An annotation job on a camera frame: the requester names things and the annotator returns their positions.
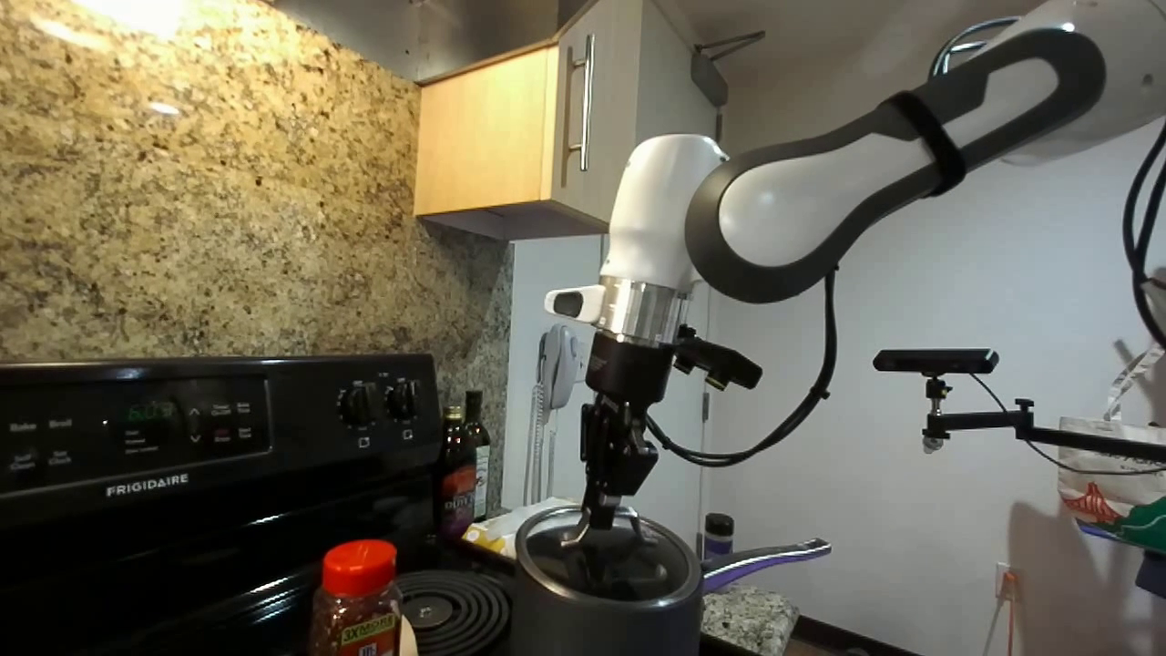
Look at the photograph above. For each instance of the black electric stove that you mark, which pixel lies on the black electric stove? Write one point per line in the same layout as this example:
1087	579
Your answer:
184	505

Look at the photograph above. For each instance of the wooden spoon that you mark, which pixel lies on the wooden spoon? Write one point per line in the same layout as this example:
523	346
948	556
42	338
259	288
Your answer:
406	641

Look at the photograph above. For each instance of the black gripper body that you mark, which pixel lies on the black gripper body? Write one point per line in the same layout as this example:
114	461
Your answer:
626	382

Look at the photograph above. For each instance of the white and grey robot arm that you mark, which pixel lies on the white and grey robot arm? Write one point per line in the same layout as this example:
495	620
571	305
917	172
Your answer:
776	222

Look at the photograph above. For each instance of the wooden upper cabinet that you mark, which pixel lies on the wooden upper cabinet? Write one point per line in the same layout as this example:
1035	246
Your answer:
532	143

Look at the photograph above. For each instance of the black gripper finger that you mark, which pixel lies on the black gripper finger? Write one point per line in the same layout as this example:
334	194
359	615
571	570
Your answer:
631	516
582	529

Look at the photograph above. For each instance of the dark grey cooking pot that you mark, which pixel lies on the dark grey cooking pot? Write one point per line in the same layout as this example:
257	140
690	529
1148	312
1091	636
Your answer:
699	625

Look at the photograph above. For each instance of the red capped spice jar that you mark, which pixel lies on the red capped spice jar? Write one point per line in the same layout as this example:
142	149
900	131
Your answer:
354	608

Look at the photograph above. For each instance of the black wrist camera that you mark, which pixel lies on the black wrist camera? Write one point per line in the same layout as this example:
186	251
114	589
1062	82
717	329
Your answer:
717	364

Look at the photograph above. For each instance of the dark olive oil bottle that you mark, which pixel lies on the dark olive oil bottle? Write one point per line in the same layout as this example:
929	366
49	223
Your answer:
483	455

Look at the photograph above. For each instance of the black capped seasoning jar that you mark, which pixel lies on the black capped seasoning jar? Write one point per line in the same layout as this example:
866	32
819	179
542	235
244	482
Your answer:
717	542

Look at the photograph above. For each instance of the dark vinegar bottle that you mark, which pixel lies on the dark vinegar bottle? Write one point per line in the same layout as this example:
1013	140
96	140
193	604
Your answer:
458	476

